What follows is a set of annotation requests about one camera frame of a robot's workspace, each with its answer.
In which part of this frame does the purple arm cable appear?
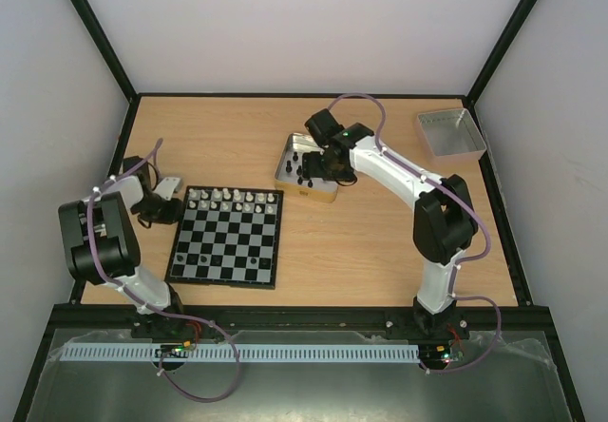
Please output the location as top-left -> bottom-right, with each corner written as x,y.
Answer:
85,137 -> 242,402
327,91 -> 504,375

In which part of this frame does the light blue slotted cable duct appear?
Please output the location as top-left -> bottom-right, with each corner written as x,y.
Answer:
60,343 -> 419,364

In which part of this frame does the empty silver tin lid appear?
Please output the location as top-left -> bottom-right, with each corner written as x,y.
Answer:
414,108 -> 487,164

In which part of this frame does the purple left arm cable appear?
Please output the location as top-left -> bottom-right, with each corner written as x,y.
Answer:
85,137 -> 242,402

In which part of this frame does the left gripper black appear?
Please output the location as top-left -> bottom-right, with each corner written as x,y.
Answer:
134,194 -> 184,225

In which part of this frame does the gold tin with chess pieces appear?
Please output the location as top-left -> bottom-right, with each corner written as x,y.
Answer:
275,133 -> 338,203

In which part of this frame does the black aluminium frame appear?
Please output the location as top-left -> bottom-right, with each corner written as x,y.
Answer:
14,0 -> 584,421

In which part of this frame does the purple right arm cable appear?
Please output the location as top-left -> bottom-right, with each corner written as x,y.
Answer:
327,91 -> 504,375

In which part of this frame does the folding chess board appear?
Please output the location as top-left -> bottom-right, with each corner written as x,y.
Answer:
165,185 -> 284,289

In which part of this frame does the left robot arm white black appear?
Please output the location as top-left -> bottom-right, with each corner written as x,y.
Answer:
58,157 -> 185,336

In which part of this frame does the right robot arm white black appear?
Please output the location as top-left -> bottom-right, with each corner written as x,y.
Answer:
301,108 -> 478,338

